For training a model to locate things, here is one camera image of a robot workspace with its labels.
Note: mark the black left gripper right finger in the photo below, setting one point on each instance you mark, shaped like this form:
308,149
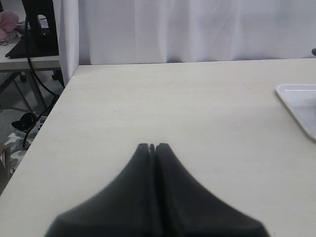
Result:
188,209

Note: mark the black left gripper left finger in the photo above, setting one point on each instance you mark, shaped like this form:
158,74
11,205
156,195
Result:
124,208

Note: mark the black round floor object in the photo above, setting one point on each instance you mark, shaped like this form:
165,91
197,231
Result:
25,122

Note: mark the white plastic tray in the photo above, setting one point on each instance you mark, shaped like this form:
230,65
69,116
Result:
300,101

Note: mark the white curtain backdrop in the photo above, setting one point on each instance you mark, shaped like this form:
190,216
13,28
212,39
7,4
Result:
105,32

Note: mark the grey side table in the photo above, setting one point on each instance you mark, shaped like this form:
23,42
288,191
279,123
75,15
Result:
16,66

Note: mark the black monitor stand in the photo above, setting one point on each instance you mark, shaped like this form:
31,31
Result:
41,38

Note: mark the pink plush toy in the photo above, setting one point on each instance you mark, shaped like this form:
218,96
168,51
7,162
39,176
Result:
8,23

